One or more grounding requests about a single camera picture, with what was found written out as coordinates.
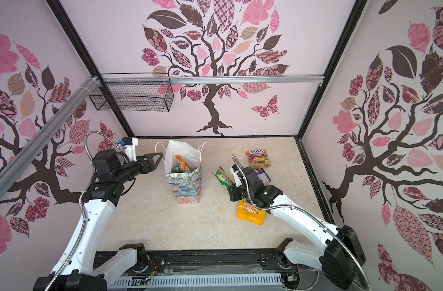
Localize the left aluminium rail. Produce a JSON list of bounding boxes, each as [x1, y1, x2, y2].
[[0, 76, 99, 200]]

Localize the black base frame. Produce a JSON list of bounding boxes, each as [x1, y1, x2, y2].
[[94, 247, 371, 291]]

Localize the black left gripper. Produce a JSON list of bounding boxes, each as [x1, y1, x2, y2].
[[115, 152, 163, 184]]

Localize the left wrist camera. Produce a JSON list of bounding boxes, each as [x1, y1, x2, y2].
[[118, 137, 139, 161]]

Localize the floral white paper bag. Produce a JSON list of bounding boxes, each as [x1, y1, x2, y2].
[[163, 140, 205, 204]]

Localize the aluminium rail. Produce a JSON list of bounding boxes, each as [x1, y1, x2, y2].
[[103, 75, 324, 85], [0, 76, 99, 200]]

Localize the black wire basket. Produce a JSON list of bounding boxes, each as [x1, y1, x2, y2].
[[89, 73, 175, 112]]

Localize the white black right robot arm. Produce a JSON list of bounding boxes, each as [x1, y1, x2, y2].
[[229, 170, 372, 291]]

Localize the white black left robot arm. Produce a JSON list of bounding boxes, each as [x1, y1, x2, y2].
[[33, 150, 163, 291]]

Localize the white slotted cable duct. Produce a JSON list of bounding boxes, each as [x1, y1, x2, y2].
[[109, 274, 283, 291]]

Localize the yellow snack packet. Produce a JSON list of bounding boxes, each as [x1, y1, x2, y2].
[[237, 200, 266, 226]]

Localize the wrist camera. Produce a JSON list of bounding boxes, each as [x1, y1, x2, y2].
[[230, 165, 245, 187], [118, 137, 139, 161]]

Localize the right metal cable conduit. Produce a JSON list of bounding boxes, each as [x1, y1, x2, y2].
[[231, 154, 372, 291]]

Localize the purple Fox's candy packet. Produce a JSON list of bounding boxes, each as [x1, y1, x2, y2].
[[254, 169, 271, 185]]

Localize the dark green Fox's candy packet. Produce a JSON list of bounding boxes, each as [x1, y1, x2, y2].
[[171, 166, 181, 173]]

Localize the rear aluminium rail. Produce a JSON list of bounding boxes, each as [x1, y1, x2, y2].
[[103, 75, 324, 85]]

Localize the light green Fox's candy packet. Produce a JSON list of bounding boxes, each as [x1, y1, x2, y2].
[[214, 166, 233, 189]]

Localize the orange red Fox's candy packet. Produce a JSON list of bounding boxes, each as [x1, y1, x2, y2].
[[175, 155, 191, 173]]

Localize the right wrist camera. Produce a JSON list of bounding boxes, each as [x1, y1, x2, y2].
[[230, 165, 245, 187]]

